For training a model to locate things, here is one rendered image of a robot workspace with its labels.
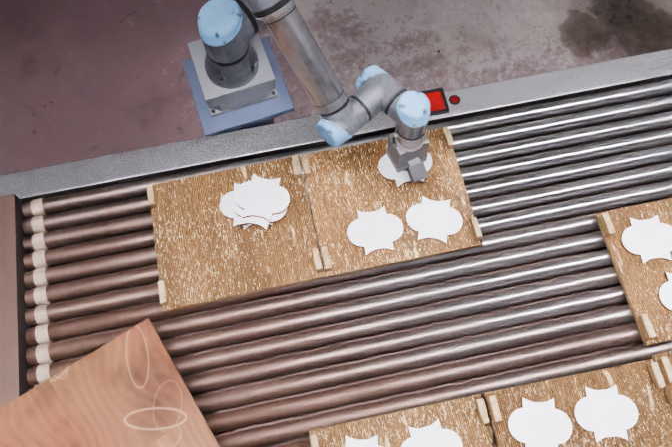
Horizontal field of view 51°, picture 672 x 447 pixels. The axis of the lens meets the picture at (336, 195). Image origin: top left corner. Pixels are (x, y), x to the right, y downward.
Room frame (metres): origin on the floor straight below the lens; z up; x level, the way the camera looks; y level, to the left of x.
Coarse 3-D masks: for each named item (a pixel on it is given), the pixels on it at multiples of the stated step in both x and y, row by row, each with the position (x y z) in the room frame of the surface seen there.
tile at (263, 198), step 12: (252, 180) 0.78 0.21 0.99; (264, 180) 0.78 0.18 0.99; (276, 180) 0.78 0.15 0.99; (240, 192) 0.75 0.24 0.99; (252, 192) 0.75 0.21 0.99; (264, 192) 0.74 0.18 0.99; (276, 192) 0.74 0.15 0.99; (240, 204) 0.71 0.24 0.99; (252, 204) 0.71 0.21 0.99; (264, 204) 0.71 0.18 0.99; (276, 204) 0.71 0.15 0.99; (288, 204) 0.71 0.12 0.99; (252, 216) 0.68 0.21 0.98; (264, 216) 0.68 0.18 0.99
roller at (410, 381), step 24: (600, 336) 0.35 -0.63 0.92; (624, 336) 0.35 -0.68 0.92; (480, 360) 0.31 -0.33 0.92; (504, 360) 0.30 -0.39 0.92; (528, 360) 0.30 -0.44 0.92; (360, 384) 0.26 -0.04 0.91; (384, 384) 0.26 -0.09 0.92; (408, 384) 0.26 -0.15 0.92; (432, 384) 0.26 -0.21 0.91; (264, 408) 0.22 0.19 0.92; (288, 408) 0.22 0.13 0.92; (312, 408) 0.21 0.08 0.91; (216, 432) 0.17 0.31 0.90
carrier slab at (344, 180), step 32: (320, 160) 0.85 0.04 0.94; (352, 160) 0.85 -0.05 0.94; (448, 160) 0.84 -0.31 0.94; (320, 192) 0.76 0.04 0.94; (352, 192) 0.76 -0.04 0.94; (384, 192) 0.75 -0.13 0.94; (416, 192) 0.75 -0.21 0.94; (448, 192) 0.74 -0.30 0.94; (320, 224) 0.67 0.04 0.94; (352, 256) 0.58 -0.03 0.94; (384, 256) 0.57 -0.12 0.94; (416, 256) 0.57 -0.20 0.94
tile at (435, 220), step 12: (420, 204) 0.71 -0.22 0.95; (432, 204) 0.71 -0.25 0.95; (444, 204) 0.71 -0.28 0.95; (408, 216) 0.68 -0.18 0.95; (420, 216) 0.67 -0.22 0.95; (432, 216) 0.67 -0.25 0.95; (444, 216) 0.67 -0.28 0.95; (456, 216) 0.67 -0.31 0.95; (420, 228) 0.64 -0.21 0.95; (432, 228) 0.64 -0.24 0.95; (444, 228) 0.64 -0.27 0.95; (456, 228) 0.64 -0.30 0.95; (444, 240) 0.61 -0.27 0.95
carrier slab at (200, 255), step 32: (288, 160) 0.86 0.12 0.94; (160, 192) 0.78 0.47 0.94; (192, 192) 0.78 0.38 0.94; (224, 192) 0.77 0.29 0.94; (288, 192) 0.76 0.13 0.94; (160, 224) 0.69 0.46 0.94; (192, 224) 0.69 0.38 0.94; (224, 224) 0.68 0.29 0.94; (288, 224) 0.67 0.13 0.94; (160, 256) 0.60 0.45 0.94; (192, 256) 0.60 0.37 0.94; (224, 256) 0.59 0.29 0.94; (256, 256) 0.59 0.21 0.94; (288, 256) 0.59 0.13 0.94; (320, 256) 0.58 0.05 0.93; (192, 288) 0.51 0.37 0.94; (224, 288) 0.51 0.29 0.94; (256, 288) 0.51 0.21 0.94
